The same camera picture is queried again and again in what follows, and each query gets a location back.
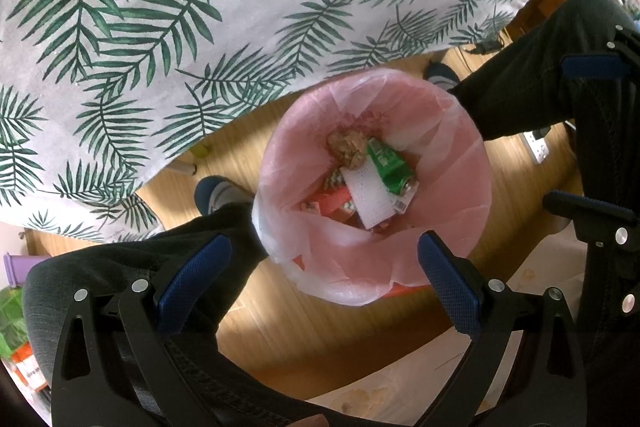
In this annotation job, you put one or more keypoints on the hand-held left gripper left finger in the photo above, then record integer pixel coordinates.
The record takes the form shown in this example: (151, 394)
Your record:
(195, 277)

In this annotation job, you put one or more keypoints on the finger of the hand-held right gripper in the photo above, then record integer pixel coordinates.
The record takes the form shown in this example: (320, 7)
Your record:
(590, 212)
(595, 66)

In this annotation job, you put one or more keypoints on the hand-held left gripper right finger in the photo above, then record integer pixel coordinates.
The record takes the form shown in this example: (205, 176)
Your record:
(450, 287)

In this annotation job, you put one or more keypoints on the waste bin with pink liner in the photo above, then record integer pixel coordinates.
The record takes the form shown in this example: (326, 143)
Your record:
(440, 187)

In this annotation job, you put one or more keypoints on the white embossed paper towel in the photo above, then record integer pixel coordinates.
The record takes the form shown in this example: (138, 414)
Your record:
(367, 197)

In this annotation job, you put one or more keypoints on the green white cigarette pack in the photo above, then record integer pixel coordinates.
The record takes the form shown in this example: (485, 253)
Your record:
(390, 167)

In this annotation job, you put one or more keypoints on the red snack packet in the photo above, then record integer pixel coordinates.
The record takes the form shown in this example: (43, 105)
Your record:
(332, 203)

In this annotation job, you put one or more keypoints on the green white zigzag sponge cloth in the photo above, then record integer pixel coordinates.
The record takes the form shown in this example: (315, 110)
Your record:
(335, 182)

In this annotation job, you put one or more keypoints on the brown paper ball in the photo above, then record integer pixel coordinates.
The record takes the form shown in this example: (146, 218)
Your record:
(347, 148)

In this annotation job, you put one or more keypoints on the person's left hand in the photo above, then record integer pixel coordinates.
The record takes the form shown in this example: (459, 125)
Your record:
(311, 422)

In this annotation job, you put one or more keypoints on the person's left leg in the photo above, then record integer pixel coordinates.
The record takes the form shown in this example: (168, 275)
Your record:
(150, 257)

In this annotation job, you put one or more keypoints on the person's leg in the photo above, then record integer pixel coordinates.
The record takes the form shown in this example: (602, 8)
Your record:
(150, 257)
(540, 72)

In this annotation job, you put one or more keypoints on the person's right leg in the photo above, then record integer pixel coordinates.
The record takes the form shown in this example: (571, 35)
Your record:
(540, 72)

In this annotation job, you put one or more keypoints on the white power strip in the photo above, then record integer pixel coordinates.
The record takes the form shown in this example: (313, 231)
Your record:
(536, 147)

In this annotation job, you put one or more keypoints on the blue white shoe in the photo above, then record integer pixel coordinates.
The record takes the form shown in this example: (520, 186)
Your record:
(442, 74)
(220, 194)

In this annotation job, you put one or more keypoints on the purple plastic container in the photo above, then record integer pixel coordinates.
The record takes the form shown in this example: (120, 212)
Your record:
(22, 269)

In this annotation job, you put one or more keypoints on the orange box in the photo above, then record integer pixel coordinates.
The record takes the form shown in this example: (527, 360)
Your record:
(30, 367)

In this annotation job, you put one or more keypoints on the green storage box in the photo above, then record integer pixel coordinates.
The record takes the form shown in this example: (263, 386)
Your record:
(11, 317)

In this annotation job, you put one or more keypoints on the leaf print tablecloth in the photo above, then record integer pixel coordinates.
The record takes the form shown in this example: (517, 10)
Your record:
(150, 32)

